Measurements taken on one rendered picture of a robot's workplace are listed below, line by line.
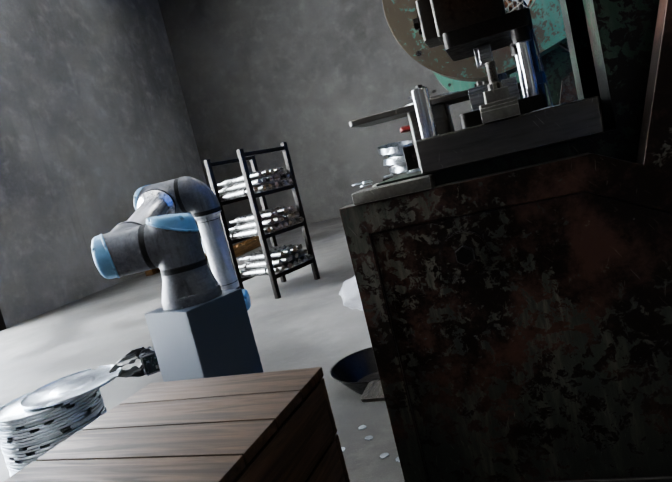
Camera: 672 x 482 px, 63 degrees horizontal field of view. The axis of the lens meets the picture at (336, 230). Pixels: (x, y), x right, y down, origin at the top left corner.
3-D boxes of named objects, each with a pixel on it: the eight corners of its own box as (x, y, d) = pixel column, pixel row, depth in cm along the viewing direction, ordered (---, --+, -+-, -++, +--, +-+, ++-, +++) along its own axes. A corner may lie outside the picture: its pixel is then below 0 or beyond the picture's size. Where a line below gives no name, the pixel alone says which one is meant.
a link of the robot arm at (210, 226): (215, 168, 183) (253, 304, 192) (183, 176, 183) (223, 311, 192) (208, 170, 172) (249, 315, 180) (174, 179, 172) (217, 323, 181)
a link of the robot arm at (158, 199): (138, 232, 131) (182, 172, 182) (78, 247, 132) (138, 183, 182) (156, 276, 136) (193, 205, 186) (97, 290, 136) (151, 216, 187)
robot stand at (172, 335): (190, 476, 144) (143, 313, 139) (239, 440, 158) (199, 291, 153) (234, 488, 133) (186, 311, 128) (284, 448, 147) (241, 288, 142)
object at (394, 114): (361, 182, 116) (346, 119, 114) (376, 177, 129) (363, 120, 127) (481, 154, 108) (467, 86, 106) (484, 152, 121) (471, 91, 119)
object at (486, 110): (482, 123, 89) (469, 60, 88) (485, 124, 105) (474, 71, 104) (520, 114, 87) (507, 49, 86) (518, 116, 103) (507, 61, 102)
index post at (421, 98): (421, 139, 99) (409, 86, 98) (423, 139, 101) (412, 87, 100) (436, 135, 98) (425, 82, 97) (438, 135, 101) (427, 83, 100)
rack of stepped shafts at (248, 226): (283, 298, 338) (244, 147, 328) (234, 301, 367) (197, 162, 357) (325, 278, 372) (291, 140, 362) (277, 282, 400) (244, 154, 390)
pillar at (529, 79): (526, 97, 101) (511, 21, 100) (526, 98, 103) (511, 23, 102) (539, 94, 101) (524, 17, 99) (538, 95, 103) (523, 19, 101)
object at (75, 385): (-1, 417, 156) (-2, 415, 155) (55, 378, 184) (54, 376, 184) (94, 396, 154) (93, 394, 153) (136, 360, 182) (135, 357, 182)
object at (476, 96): (472, 112, 106) (467, 88, 106) (476, 114, 120) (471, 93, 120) (520, 99, 103) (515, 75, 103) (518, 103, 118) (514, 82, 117)
